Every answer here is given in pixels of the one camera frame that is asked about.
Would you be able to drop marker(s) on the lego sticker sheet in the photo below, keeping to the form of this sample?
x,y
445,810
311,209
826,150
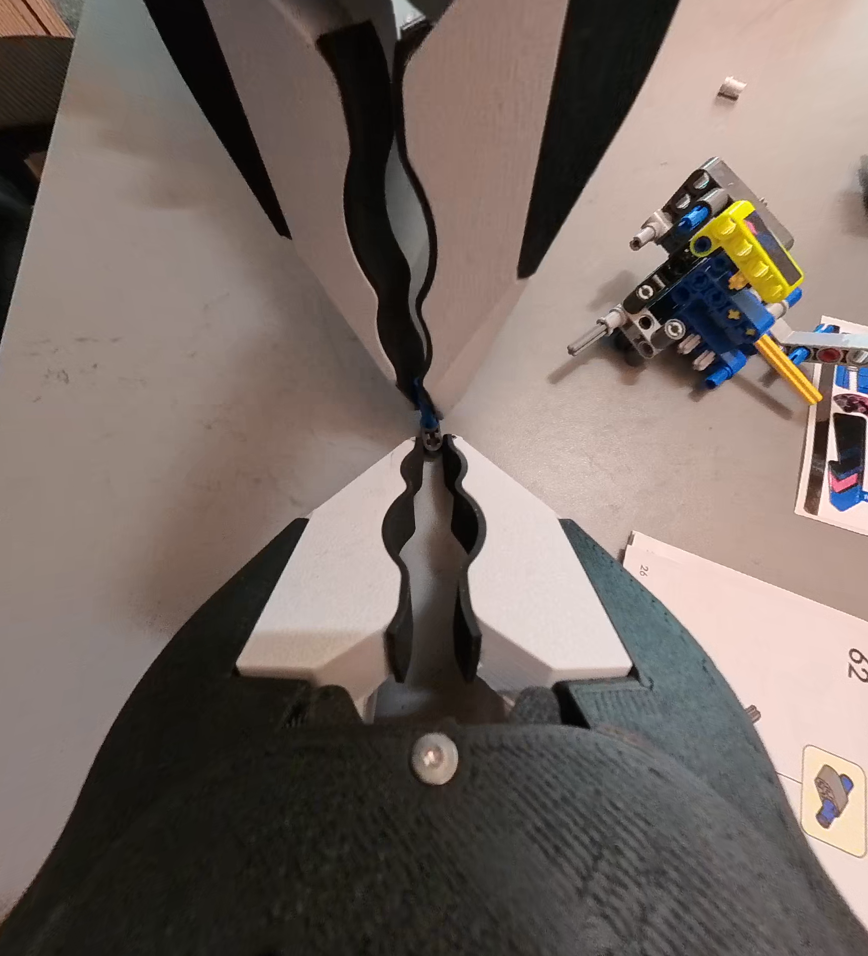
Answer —
x,y
852,463

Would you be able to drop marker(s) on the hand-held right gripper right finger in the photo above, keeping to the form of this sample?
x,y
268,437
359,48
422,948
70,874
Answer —
x,y
546,597

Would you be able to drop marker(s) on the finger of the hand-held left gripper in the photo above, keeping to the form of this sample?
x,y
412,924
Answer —
x,y
285,134
486,134

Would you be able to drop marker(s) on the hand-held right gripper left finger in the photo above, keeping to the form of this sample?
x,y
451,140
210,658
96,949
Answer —
x,y
314,597

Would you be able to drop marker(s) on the small black lego connector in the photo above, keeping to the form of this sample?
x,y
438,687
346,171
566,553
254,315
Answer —
x,y
430,438

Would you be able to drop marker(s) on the partly built lego vehicle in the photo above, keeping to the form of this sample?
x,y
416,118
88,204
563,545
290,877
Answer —
x,y
710,299

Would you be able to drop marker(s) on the dark woven chair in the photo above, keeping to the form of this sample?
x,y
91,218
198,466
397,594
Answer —
x,y
8,89

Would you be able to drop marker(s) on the open lego instruction booklet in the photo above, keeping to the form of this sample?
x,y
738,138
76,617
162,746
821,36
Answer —
x,y
740,635

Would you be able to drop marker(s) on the small grey lego bush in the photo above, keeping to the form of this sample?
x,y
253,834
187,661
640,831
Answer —
x,y
732,87

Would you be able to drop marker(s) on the small blue lego pin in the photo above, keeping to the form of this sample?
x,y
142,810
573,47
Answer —
x,y
425,402

